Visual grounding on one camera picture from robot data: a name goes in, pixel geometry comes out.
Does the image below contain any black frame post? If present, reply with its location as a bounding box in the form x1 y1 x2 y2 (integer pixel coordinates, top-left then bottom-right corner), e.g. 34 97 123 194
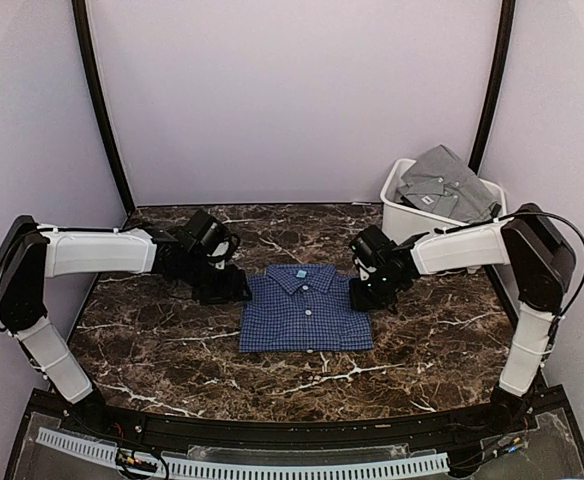
468 0 516 174
71 0 136 215

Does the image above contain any left black frame post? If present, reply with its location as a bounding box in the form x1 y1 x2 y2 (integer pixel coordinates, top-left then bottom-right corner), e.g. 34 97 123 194
71 0 136 215

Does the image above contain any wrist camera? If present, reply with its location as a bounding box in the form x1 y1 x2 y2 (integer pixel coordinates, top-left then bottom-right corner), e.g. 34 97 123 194
350 238 376 281
208 233 241 270

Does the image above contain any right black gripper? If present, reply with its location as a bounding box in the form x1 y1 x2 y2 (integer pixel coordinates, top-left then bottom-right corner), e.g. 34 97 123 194
347 268 403 311

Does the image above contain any blue checked long sleeve shirt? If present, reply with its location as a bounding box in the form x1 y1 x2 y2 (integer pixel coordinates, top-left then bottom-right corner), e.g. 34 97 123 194
239 264 374 353

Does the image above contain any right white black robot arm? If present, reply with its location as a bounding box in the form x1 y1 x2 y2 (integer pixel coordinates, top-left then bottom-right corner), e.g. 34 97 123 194
349 203 581 434

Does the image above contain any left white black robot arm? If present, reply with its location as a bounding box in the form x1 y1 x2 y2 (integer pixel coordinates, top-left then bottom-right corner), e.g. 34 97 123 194
0 210 251 436

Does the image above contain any white slotted cable duct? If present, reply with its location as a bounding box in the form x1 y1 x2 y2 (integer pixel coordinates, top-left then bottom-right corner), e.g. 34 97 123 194
36 427 450 480

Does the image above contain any clear acrylic plate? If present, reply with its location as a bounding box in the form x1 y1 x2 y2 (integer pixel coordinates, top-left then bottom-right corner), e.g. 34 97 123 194
186 444 410 466

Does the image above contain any white plastic bin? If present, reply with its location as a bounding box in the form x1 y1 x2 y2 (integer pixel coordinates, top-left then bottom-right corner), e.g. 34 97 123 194
379 158 509 274

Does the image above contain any right black frame post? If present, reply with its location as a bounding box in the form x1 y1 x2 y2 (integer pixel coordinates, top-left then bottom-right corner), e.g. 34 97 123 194
468 0 516 174

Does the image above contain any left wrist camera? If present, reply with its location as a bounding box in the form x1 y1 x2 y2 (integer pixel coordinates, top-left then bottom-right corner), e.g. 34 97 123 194
208 233 241 270

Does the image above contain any black curved front rail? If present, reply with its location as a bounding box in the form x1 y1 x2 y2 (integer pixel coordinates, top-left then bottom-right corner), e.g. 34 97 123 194
48 394 537 452

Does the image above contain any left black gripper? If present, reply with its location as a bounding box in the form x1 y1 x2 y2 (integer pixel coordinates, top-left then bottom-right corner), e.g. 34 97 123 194
175 251 251 305

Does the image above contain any grey folded shirt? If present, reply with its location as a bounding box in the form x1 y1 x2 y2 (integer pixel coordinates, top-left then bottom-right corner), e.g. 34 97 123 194
394 145 503 224

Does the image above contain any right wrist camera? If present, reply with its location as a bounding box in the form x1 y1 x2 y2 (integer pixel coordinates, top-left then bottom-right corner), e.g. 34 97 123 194
350 238 376 281

